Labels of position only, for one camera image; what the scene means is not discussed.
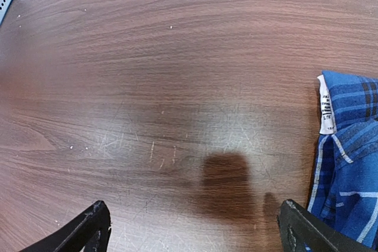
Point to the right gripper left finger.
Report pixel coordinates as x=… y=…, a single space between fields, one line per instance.
x=89 y=231

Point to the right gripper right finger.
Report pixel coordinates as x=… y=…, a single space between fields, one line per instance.
x=300 y=230

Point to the blue plaid folded shirt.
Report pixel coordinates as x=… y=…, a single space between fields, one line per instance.
x=344 y=188

